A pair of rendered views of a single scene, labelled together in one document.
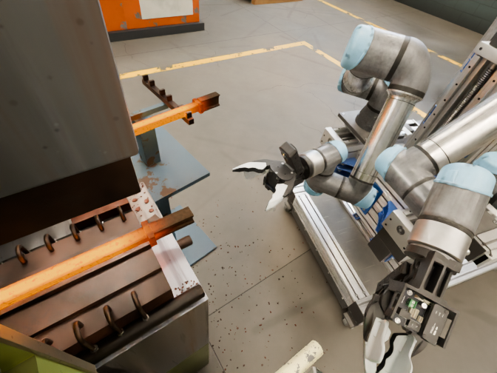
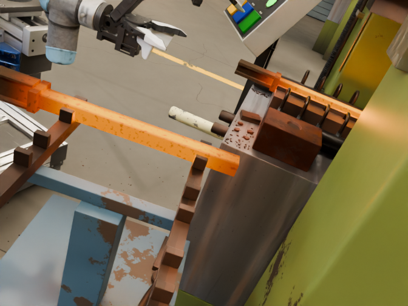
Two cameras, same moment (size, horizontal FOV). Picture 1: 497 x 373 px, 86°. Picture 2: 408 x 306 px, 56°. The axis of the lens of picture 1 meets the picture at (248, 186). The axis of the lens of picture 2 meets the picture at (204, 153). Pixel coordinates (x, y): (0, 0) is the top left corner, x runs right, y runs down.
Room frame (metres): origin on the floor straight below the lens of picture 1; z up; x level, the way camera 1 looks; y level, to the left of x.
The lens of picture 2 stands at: (0.94, 0.76, 1.28)
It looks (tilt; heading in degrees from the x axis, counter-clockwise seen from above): 32 degrees down; 227
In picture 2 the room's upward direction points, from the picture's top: 21 degrees clockwise
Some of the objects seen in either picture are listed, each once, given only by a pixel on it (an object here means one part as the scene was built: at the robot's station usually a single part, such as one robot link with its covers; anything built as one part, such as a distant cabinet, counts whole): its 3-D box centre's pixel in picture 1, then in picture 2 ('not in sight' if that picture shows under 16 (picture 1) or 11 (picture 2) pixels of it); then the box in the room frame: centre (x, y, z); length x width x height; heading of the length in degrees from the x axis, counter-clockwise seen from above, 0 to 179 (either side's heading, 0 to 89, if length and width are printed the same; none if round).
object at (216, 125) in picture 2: not in sight; (220, 129); (0.38, 0.19, 0.87); 0.04 x 0.03 x 0.03; 132
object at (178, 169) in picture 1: (151, 161); (81, 300); (0.75, 0.41, 0.70); 0.40 x 0.30 x 0.02; 49
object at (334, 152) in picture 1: (327, 156); (65, 3); (0.63, -0.22, 0.98); 0.11 x 0.08 x 0.09; 132
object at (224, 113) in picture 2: (183, 243); (227, 117); (0.32, 0.14, 0.87); 0.04 x 0.03 x 0.03; 132
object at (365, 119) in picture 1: (376, 114); not in sight; (1.11, -0.52, 0.87); 0.15 x 0.15 x 0.10
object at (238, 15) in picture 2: not in sight; (243, 14); (-0.01, -0.31, 1.01); 0.07 x 0.05 x 0.07; 67
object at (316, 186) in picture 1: (322, 180); (62, 38); (0.62, -0.24, 0.88); 0.11 x 0.08 x 0.11; 72
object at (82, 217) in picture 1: (100, 208); (287, 138); (0.34, 0.34, 0.95); 0.12 x 0.09 x 0.07; 132
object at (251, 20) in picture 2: not in sight; (250, 22); (0.03, -0.21, 1.01); 0.07 x 0.05 x 0.07; 67
